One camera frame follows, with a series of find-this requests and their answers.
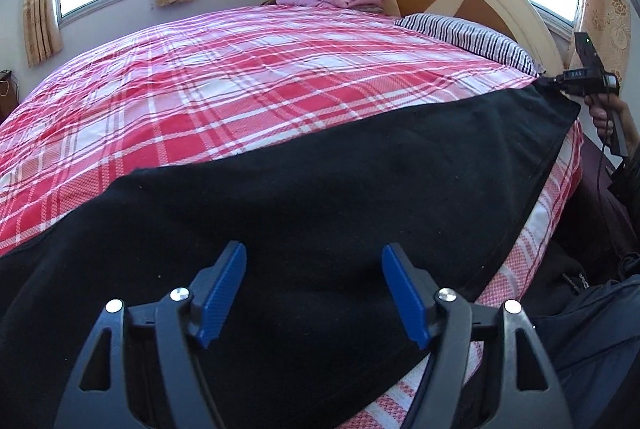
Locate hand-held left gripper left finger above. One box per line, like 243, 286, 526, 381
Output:
52, 240, 248, 429

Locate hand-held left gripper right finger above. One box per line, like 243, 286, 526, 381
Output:
381, 243, 576, 429

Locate black pants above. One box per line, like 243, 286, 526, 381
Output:
0, 76, 582, 429

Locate person's right forearm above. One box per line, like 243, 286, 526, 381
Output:
614, 102, 640, 190

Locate person's right hand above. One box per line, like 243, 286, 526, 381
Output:
587, 97, 627, 145

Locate striped pillow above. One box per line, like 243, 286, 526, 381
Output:
394, 13, 538, 75

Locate person's dark jacket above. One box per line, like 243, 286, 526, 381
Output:
540, 149, 640, 429

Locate red plaid bed sheet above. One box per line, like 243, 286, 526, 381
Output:
0, 4, 586, 429

